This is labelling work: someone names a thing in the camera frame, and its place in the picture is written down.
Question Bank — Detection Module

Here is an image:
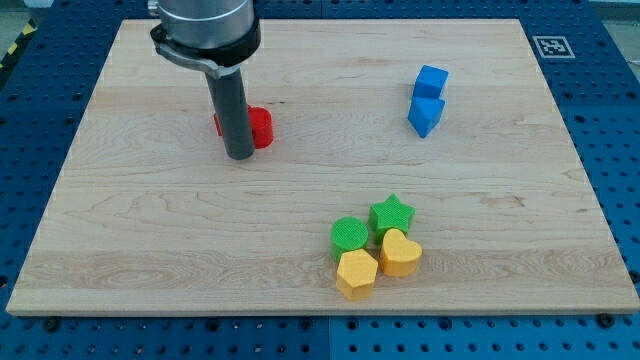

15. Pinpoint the white fiducial marker tag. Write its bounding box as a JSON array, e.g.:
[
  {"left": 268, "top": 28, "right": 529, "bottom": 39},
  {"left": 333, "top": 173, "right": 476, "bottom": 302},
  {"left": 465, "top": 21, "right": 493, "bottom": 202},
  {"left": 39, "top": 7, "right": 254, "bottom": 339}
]
[{"left": 533, "top": 35, "right": 575, "bottom": 59}]

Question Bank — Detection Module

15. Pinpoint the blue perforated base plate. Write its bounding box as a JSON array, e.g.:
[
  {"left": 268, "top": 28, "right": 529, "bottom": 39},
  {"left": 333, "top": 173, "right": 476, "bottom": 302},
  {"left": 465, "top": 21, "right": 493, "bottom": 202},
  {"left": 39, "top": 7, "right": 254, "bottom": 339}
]
[{"left": 1, "top": 0, "right": 639, "bottom": 359}]

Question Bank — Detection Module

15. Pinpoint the yellow heart block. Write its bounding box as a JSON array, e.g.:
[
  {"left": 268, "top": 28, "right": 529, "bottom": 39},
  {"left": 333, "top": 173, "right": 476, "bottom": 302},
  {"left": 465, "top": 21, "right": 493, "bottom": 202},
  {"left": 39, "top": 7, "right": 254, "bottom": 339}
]
[{"left": 380, "top": 228, "right": 423, "bottom": 277}]

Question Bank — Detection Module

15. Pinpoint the blue triangular block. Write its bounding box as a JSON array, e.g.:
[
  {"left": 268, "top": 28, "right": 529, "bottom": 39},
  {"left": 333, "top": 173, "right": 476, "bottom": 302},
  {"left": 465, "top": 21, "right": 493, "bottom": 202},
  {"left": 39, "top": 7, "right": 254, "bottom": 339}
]
[{"left": 408, "top": 97, "right": 446, "bottom": 138}]

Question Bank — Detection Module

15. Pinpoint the blue cube block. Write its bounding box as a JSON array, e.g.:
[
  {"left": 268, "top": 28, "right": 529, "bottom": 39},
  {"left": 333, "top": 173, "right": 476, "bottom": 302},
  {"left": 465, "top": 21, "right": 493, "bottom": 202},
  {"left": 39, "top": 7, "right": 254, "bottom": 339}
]
[{"left": 412, "top": 65, "right": 449, "bottom": 98}]

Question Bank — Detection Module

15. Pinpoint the yellow hexagon block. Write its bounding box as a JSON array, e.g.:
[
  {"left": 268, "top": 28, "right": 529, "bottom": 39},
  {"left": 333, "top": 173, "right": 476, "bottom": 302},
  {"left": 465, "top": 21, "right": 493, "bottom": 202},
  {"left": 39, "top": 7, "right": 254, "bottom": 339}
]
[{"left": 336, "top": 249, "right": 378, "bottom": 301}]

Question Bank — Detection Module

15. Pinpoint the green star block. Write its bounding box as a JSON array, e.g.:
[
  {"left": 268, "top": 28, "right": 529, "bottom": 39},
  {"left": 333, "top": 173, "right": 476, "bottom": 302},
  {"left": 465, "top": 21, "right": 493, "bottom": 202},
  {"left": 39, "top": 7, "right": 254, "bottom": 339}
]
[{"left": 368, "top": 194, "right": 415, "bottom": 244}]

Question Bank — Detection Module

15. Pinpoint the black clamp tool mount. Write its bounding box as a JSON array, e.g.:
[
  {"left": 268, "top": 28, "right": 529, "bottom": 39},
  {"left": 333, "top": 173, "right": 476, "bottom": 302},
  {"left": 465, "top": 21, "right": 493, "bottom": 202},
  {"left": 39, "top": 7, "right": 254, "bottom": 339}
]
[{"left": 150, "top": 17, "right": 261, "bottom": 79}]

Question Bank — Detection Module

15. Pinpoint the green cylinder block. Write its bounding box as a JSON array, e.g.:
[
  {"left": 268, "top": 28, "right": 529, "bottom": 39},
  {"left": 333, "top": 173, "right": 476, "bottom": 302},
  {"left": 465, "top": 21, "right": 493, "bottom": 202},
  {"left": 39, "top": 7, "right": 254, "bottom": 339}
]
[{"left": 330, "top": 217, "right": 369, "bottom": 262}]

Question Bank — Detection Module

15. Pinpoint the red cylinder block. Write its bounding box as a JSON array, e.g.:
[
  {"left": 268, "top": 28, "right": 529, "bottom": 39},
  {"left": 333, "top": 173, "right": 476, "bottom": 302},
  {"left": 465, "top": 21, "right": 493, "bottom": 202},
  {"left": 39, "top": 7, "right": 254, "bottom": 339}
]
[{"left": 248, "top": 107, "right": 274, "bottom": 149}]

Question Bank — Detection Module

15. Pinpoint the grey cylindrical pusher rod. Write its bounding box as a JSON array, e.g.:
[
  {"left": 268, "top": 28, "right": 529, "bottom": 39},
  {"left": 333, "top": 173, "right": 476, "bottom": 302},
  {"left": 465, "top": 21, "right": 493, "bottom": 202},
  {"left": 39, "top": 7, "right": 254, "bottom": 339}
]
[{"left": 205, "top": 70, "right": 255, "bottom": 160}]

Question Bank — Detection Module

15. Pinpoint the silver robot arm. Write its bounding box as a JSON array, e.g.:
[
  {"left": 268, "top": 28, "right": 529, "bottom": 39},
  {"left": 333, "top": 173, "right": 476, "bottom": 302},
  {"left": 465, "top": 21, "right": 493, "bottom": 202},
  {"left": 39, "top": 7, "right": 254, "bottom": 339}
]
[{"left": 147, "top": 0, "right": 261, "bottom": 160}]

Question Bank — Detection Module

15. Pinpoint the wooden board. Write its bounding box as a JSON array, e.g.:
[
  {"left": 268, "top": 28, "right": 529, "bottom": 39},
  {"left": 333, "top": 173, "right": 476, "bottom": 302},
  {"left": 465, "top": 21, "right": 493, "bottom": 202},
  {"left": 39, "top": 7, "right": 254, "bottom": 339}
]
[{"left": 7, "top": 19, "right": 639, "bottom": 316}]

